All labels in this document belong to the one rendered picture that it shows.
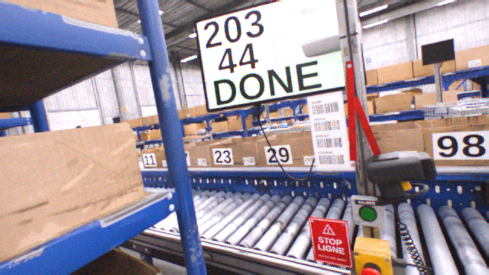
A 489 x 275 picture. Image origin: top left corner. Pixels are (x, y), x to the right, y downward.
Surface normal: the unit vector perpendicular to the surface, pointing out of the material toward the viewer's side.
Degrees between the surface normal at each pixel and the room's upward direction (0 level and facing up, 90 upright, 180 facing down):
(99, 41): 90
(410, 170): 90
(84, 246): 90
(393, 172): 90
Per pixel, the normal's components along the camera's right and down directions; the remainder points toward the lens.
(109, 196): 0.84, -0.07
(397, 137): -0.52, 0.15
